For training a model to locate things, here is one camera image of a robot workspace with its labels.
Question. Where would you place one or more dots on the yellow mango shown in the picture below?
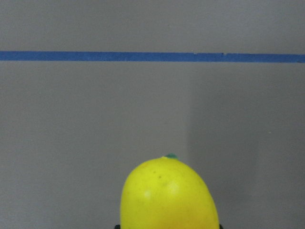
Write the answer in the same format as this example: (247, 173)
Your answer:
(165, 193)

